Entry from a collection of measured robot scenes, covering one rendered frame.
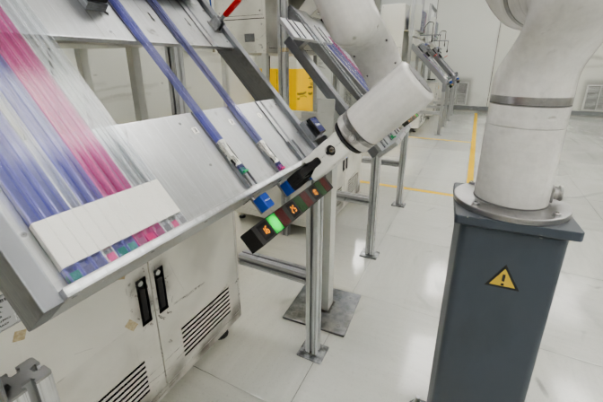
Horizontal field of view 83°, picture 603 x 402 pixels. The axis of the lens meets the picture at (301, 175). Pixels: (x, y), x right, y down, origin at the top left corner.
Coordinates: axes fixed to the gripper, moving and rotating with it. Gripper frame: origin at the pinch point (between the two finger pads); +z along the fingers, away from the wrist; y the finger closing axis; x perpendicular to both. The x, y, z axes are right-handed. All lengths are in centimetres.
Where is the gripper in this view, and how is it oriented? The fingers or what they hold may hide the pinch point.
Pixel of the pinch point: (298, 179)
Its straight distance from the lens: 73.8
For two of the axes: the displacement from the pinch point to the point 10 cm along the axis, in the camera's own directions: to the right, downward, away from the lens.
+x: -6.1, -7.9, 0.6
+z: -6.6, 5.4, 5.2
